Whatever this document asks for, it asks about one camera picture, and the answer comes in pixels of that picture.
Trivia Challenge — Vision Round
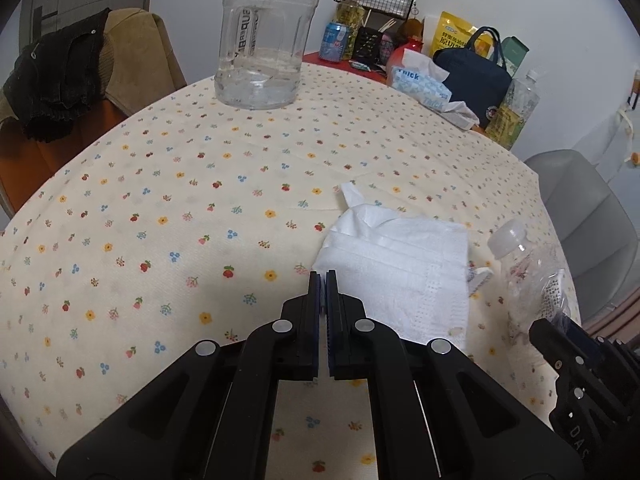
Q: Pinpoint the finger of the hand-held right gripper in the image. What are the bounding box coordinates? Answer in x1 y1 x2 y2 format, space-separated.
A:
554 311 624 357
529 317 588 400

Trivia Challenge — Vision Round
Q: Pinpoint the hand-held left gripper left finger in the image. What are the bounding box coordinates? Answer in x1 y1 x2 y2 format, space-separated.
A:
55 270 321 480

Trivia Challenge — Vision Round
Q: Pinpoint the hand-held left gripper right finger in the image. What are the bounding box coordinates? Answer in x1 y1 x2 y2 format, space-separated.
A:
325 269 586 480

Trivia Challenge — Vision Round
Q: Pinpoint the clear plastic bottle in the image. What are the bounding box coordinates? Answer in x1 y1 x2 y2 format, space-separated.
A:
487 219 576 346

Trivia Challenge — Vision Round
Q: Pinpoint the white embossed paper napkin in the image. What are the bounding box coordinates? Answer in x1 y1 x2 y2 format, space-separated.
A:
312 182 471 356

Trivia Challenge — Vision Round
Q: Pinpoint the white blue paper scrap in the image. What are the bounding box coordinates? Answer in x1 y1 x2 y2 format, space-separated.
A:
467 265 496 292

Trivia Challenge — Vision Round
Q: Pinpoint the grey upholstered chair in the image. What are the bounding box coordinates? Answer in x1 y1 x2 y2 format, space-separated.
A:
522 150 640 322

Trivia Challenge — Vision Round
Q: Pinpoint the floral tablecloth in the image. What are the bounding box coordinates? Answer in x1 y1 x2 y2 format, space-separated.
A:
0 62 583 480

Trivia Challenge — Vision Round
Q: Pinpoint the white hanging plastic bag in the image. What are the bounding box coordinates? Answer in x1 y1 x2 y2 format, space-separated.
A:
614 105 640 141

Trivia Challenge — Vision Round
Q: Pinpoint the large green tea bottle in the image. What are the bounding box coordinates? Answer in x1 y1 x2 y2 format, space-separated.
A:
484 70 543 150

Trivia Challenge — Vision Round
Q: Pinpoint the navy lunch bag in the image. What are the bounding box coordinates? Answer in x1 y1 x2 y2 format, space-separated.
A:
432 26 513 131

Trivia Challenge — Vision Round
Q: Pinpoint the blue white tissue box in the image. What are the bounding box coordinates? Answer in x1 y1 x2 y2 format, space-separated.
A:
387 50 453 111

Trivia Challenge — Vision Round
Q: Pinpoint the red table mat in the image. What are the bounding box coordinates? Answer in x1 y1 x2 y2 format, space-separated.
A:
301 50 391 84

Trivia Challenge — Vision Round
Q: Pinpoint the tall green carton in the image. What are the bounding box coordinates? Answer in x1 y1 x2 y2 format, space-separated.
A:
500 36 530 79

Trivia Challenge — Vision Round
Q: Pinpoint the red container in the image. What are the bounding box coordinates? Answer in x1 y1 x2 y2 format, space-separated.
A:
387 42 426 78

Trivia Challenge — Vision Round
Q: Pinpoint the blue drink can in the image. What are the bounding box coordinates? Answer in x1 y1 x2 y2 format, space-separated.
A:
320 22 351 62

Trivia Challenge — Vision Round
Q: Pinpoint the black mesh holder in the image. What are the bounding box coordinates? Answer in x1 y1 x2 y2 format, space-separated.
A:
352 25 396 63

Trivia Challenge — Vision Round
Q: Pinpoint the large clear water jug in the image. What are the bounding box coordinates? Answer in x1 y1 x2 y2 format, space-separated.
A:
214 0 321 110

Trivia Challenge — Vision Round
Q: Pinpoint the small yellow tea bottle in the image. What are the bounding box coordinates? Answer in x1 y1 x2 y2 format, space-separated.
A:
336 0 366 56

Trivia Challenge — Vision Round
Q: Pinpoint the brown round object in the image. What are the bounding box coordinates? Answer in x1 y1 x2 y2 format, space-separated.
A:
397 18 426 48

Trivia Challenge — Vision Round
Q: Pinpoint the orange chair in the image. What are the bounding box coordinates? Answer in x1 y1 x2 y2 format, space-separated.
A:
0 95 129 221

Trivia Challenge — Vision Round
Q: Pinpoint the yellow snack pouch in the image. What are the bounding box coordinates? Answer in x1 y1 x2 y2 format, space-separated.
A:
430 11 478 56

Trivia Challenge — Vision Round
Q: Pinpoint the tan cloth on chair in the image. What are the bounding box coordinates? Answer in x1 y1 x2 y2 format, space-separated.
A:
97 7 188 111

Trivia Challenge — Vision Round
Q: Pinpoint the black denim garment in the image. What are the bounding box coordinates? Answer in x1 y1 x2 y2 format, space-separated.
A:
2 8 113 143

